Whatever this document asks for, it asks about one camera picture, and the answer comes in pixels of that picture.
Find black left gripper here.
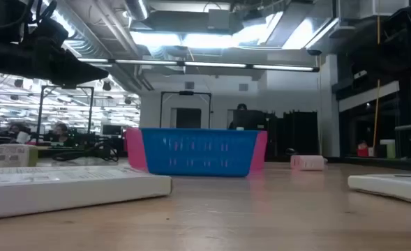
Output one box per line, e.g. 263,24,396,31
0,40,110,88

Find white card reader box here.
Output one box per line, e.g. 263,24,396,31
0,165,173,221

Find small pink white box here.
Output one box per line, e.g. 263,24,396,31
290,154,327,172

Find person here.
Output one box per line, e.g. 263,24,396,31
53,122,75,147
8,122,31,144
228,102,248,130

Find black monitor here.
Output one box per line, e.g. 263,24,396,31
101,124,124,137
232,109,266,131

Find white background container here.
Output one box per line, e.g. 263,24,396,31
15,130,31,144

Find pink plastic basket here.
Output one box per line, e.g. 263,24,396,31
124,127,268,172

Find small white green box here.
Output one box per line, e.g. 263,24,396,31
0,143,39,169

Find long linear ceiling light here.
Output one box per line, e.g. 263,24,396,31
77,57,320,73

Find blue slotted plastic basket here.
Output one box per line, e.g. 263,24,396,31
140,127,262,178

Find grey ceiling box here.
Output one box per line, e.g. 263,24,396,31
207,8,232,31

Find black partition panels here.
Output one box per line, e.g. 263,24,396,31
264,110,320,162

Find red container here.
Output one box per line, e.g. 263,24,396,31
357,139,370,158

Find yellow pole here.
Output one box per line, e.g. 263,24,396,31
371,15,382,149

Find white green container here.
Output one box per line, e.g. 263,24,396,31
380,139,397,160

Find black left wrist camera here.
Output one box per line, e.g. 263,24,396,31
27,17,70,52

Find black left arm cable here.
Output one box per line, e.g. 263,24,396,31
29,0,59,25

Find round metal air duct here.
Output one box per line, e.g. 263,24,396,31
123,0,151,21

